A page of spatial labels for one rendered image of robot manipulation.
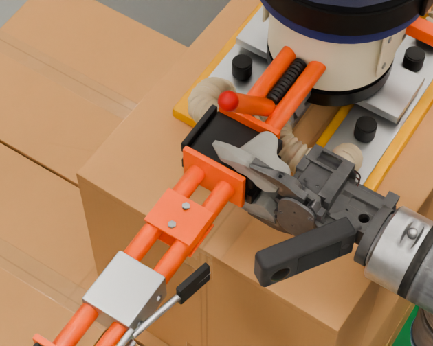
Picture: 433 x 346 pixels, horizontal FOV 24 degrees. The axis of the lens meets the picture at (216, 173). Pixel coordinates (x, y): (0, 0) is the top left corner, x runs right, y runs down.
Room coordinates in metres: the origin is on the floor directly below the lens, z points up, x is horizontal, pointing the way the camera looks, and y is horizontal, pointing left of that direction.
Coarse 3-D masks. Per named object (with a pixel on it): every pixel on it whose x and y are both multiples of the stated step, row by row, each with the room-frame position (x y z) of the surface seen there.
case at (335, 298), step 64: (256, 0) 1.00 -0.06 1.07; (192, 64) 0.88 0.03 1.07; (128, 128) 0.76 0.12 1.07; (320, 128) 0.77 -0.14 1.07; (128, 192) 0.66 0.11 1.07; (384, 192) 0.66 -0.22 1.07; (192, 256) 0.59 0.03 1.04; (192, 320) 0.59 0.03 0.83; (256, 320) 0.53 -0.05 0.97; (320, 320) 0.49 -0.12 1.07; (384, 320) 0.66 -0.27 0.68
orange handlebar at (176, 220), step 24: (432, 24) 0.83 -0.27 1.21; (288, 48) 0.79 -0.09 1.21; (264, 72) 0.76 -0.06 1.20; (312, 72) 0.75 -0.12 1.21; (264, 96) 0.72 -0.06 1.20; (288, 96) 0.72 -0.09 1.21; (192, 168) 0.61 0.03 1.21; (168, 192) 0.58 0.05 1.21; (192, 192) 0.59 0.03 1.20; (216, 192) 0.58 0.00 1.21; (168, 216) 0.55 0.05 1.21; (192, 216) 0.55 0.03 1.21; (216, 216) 0.56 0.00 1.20; (144, 240) 0.52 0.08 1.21; (168, 240) 0.53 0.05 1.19; (192, 240) 0.52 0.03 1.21; (168, 264) 0.49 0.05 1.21; (96, 312) 0.43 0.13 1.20; (72, 336) 0.41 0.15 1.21; (120, 336) 0.41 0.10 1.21
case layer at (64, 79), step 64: (64, 0) 1.46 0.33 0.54; (0, 64) 1.29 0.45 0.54; (64, 64) 1.29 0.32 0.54; (128, 64) 1.29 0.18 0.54; (0, 128) 1.13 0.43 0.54; (64, 128) 1.13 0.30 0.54; (0, 192) 0.98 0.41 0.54; (64, 192) 0.98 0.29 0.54; (0, 256) 0.84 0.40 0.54; (64, 256) 0.84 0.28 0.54; (0, 320) 0.71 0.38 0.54; (64, 320) 0.71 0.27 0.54
